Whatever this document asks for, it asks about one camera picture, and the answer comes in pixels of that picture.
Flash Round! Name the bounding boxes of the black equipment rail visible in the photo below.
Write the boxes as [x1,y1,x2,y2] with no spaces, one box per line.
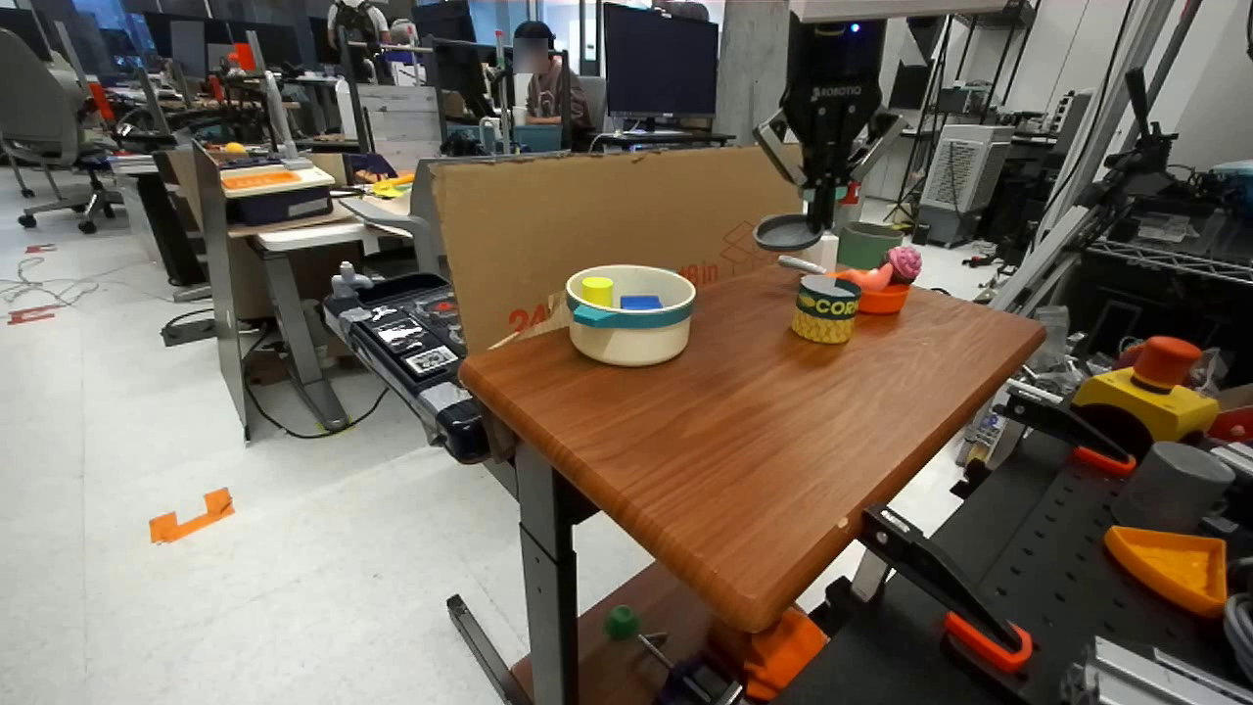
[320,260,499,466]

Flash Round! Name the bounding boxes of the cardboard panel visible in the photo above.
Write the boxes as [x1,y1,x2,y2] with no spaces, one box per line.
[427,144,807,357]

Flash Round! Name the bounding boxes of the white bottle grey cap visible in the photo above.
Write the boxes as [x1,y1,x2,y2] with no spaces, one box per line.
[810,231,845,284]

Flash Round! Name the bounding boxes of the yellow emergency stop box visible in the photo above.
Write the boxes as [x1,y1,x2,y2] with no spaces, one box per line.
[1068,333,1225,445]

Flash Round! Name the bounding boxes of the green bin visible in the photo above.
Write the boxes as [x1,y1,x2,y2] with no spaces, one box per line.
[839,218,908,273]

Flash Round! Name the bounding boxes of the seated person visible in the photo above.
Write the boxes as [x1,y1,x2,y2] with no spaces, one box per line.
[507,17,598,157]

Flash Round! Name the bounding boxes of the yellow block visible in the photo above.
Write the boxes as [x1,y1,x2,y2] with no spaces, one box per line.
[575,269,619,312]

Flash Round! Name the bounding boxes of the grey cylinder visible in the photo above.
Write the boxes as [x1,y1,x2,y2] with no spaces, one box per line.
[1114,438,1243,533]

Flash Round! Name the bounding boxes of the grey desk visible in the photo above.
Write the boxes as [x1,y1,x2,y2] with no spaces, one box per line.
[194,136,437,443]

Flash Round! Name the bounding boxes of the green ball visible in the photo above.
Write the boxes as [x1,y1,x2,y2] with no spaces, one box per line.
[604,603,645,645]

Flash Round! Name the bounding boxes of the grey metal table leg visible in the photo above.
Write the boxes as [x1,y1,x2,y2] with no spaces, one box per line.
[511,434,588,705]

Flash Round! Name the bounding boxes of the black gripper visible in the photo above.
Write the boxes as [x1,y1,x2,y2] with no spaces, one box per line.
[775,13,905,238]

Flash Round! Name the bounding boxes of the aluminium extrusion rail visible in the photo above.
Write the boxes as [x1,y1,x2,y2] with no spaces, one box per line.
[1059,635,1253,705]

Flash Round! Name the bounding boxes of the pink ball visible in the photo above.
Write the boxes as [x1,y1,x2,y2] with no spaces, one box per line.
[886,242,929,290]

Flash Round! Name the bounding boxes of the grey office chair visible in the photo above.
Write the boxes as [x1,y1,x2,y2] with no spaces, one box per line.
[0,22,130,238]

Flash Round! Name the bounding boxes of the grey tripod stand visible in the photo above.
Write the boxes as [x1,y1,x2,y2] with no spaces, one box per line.
[993,64,1187,318]

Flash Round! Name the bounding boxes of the black monitor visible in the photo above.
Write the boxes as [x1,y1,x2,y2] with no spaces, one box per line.
[598,0,724,128]

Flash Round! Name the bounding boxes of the black shelf rack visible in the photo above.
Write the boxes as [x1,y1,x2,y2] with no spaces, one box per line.
[1063,162,1253,392]

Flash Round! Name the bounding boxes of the orange printed bracket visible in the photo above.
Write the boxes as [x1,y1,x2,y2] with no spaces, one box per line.
[741,603,835,705]

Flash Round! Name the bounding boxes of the black clamp orange handle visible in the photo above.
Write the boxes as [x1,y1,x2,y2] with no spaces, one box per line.
[993,388,1145,481]
[853,506,1041,683]

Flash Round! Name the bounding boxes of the red fire extinguisher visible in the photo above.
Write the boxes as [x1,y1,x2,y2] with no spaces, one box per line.
[842,167,878,222]

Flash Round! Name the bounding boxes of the black perforated board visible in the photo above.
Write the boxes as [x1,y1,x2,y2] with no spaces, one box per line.
[781,422,1253,705]

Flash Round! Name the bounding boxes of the orange floor marker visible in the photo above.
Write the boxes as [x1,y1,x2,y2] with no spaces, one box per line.
[144,486,238,550]

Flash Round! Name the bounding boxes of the white bowl teal handles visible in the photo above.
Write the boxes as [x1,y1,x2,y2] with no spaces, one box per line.
[564,264,703,372]

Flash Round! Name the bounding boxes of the white sign board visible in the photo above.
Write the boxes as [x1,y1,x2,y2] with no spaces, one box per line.
[356,83,452,178]

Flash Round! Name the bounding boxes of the grey can lid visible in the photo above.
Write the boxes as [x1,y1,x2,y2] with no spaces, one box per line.
[754,212,823,260]

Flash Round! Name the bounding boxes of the yellow labelled can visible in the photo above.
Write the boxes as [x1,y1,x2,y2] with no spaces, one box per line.
[789,273,867,351]

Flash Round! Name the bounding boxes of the orange wedge piece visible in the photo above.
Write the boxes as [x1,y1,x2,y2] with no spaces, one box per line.
[1102,522,1235,624]

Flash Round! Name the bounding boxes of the orange bowl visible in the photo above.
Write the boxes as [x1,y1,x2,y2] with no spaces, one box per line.
[835,265,918,320]

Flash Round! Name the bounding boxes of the grey box orange top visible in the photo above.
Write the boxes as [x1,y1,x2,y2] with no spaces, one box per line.
[211,157,340,231]

